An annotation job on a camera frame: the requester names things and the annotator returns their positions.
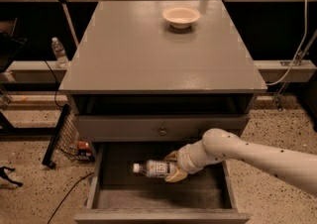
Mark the black wire mesh rack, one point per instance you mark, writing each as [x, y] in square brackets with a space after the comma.
[65, 137]

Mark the white paper bowl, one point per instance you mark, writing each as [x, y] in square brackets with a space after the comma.
[181, 17]

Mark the clear water bottle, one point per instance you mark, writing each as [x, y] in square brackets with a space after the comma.
[59, 52]

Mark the closed grey top drawer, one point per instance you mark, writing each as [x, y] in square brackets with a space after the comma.
[145, 128]

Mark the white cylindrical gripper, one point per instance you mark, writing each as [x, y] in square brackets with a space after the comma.
[183, 160]

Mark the plastic tea bottle white cap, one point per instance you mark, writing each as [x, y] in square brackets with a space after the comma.
[155, 169]

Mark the open grey middle drawer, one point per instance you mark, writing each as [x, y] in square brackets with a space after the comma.
[120, 196]

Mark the grey wooden drawer cabinet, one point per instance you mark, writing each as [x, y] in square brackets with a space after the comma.
[131, 62]

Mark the round metal drawer knob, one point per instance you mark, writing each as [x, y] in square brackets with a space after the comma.
[162, 131]

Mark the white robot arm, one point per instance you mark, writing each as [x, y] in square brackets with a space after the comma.
[295, 168]

